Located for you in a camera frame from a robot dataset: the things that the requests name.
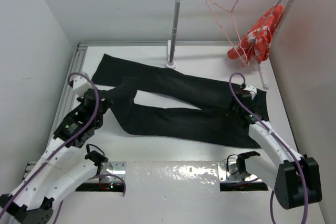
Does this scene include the black trousers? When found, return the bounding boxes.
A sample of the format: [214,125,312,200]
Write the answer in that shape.
[92,55,259,149]

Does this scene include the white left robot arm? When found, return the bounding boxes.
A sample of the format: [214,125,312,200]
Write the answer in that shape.
[1,88,107,223]

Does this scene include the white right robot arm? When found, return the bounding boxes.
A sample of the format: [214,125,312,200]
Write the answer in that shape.
[231,89,322,209]

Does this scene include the red white patterned garment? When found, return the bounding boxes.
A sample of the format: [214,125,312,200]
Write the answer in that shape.
[227,4,284,64]

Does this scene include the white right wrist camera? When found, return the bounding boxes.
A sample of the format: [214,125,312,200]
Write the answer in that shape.
[243,85,258,100]

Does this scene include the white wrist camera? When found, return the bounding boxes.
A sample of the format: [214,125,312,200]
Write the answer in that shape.
[68,72,93,97]
[243,85,258,100]

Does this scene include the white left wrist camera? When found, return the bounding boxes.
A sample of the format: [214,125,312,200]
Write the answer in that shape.
[68,72,93,97]

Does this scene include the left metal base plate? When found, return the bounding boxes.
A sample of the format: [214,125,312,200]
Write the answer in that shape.
[87,162,126,183]

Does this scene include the metal base plate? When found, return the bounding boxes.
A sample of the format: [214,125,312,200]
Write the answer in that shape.
[217,161,262,184]
[87,162,126,183]

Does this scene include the aluminium table edge rail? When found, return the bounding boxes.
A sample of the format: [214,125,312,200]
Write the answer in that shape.
[7,40,232,224]

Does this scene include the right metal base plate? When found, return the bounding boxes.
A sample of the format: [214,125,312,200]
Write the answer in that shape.
[217,161,262,184]

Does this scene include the pink wire hanger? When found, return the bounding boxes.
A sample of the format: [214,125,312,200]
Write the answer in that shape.
[205,0,249,67]

